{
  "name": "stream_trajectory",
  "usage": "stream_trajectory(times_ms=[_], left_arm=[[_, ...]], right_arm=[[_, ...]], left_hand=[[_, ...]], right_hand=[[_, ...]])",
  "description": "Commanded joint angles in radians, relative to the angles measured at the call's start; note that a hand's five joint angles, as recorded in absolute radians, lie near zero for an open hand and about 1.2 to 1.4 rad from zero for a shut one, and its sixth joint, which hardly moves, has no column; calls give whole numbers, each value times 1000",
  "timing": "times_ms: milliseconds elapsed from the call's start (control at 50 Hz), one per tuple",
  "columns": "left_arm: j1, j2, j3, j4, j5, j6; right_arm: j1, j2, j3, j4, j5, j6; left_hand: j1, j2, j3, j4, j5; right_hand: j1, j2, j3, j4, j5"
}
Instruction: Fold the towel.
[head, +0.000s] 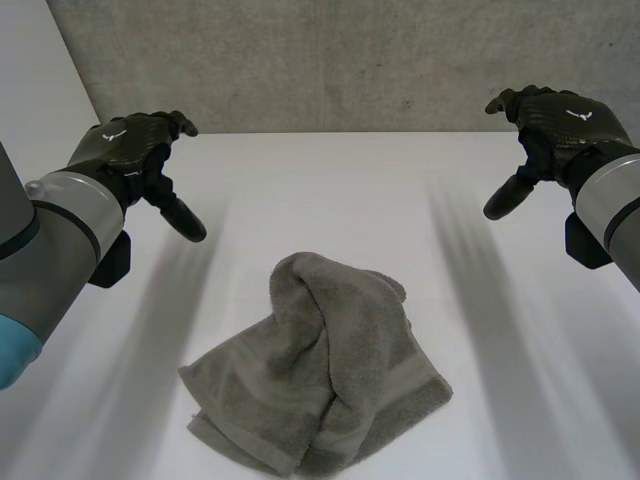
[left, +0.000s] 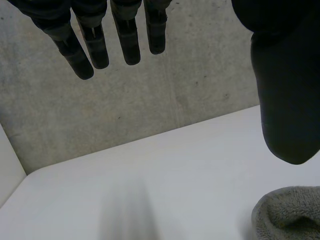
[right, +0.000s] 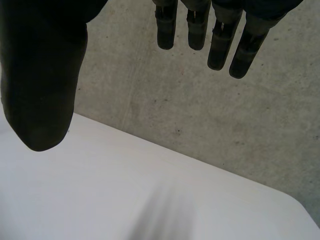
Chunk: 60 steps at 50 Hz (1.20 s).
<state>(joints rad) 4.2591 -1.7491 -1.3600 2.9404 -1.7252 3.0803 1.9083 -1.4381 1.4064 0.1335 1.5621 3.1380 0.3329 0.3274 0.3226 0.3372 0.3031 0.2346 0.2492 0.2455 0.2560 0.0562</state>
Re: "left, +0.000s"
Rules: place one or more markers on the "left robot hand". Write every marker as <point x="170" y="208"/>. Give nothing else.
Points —
<point x="287" y="87"/>

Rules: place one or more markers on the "grey towel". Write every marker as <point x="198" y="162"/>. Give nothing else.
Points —
<point x="287" y="215"/>

